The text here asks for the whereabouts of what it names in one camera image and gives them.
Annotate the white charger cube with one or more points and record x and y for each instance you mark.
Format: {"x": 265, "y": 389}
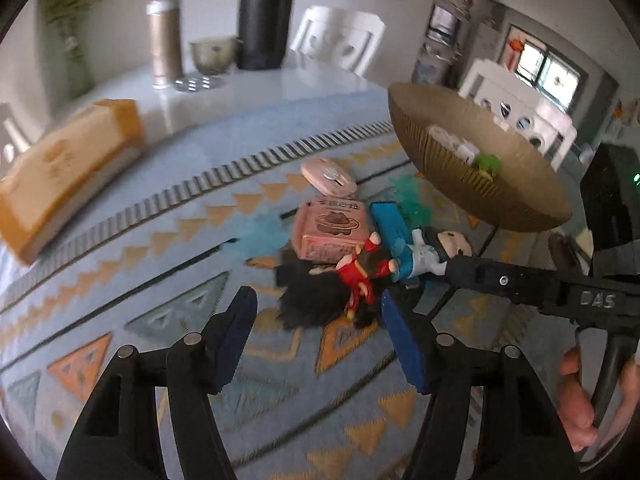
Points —
{"x": 466, "y": 153}

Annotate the glass vase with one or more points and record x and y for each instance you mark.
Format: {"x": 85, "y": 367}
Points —
{"x": 77, "y": 65}

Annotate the brown woven bowl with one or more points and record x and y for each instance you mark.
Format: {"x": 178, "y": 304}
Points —
{"x": 480, "y": 200}

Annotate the black plush toy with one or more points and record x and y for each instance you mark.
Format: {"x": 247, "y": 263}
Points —
{"x": 315, "y": 295}

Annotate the white chair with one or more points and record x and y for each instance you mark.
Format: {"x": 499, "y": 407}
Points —
{"x": 520, "y": 110}
{"x": 12, "y": 132}
{"x": 340, "y": 40}

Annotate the beige thermos flask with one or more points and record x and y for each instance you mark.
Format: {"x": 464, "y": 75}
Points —
{"x": 165, "y": 42}

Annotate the red door decoration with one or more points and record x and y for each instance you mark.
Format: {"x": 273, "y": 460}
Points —
{"x": 515, "y": 50}

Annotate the patterned blue tablecloth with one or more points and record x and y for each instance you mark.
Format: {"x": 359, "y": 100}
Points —
{"x": 175, "y": 270}

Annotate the window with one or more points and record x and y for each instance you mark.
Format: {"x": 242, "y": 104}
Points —
{"x": 550, "y": 72}

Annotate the green plastic toy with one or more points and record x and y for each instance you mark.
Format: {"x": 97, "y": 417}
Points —
{"x": 487, "y": 164}

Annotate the red figurine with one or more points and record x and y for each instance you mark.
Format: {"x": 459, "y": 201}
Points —
{"x": 355, "y": 272}

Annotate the black-haired boy figurine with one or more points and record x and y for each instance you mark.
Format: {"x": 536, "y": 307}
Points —
{"x": 425, "y": 255}

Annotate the person's right hand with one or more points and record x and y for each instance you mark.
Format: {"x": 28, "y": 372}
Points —
{"x": 575, "y": 405}

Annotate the pink round case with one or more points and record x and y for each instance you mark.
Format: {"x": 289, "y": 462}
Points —
{"x": 330, "y": 176}

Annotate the yellow tissue pack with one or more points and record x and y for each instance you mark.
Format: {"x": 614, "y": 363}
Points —
{"x": 70, "y": 170}

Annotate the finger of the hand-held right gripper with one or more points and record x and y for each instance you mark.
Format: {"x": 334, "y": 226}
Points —
{"x": 505, "y": 280}
{"x": 392, "y": 230}

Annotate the pink box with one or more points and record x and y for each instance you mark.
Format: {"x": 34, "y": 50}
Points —
{"x": 330, "y": 230}

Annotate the large black thermos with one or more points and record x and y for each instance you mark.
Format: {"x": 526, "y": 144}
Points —
{"x": 267, "y": 15}

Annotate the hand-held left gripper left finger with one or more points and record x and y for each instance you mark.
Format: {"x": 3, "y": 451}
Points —
{"x": 235, "y": 332}

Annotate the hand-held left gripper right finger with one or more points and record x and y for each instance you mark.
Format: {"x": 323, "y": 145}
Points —
{"x": 402, "y": 347}

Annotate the cluttered shelf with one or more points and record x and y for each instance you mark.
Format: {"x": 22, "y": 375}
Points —
{"x": 442, "y": 30}

